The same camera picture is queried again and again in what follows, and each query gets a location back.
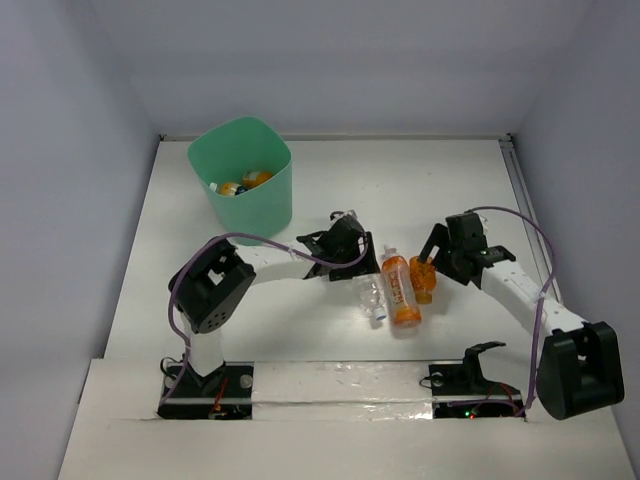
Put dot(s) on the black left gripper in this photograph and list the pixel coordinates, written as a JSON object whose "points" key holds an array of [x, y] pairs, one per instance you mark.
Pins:
{"points": [[356, 257]]}

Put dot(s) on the orange floral label bottle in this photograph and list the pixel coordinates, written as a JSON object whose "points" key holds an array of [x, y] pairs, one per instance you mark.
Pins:
{"points": [[423, 279]]}

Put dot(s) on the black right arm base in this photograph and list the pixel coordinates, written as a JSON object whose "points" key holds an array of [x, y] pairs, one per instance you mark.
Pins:
{"points": [[461, 391]]}

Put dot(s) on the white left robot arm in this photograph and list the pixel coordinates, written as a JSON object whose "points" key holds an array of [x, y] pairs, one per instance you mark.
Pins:
{"points": [[207, 290]]}

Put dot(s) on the tall orange tea bottle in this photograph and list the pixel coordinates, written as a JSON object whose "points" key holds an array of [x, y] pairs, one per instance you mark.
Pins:
{"points": [[402, 305]]}

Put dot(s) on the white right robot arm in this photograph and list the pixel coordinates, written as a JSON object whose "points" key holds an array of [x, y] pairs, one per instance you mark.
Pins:
{"points": [[575, 365]]}

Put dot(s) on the orange blue juice bottle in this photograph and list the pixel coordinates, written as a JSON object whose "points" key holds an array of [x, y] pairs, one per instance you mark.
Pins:
{"points": [[228, 189]]}

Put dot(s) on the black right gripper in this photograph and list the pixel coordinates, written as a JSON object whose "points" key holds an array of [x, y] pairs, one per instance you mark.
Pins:
{"points": [[440, 237]]}

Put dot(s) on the green plastic bin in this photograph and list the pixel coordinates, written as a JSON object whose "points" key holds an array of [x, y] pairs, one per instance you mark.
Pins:
{"points": [[230, 150]]}

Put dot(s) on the clear water bottle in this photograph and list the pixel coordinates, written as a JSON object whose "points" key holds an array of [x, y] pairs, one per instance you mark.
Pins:
{"points": [[372, 300]]}

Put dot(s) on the short orange juice bottle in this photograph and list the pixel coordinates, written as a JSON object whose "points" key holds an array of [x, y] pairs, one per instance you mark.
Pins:
{"points": [[253, 179]]}

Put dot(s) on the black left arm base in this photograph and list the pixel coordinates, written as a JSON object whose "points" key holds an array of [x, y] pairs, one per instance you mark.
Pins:
{"points": [[225, 394]]}

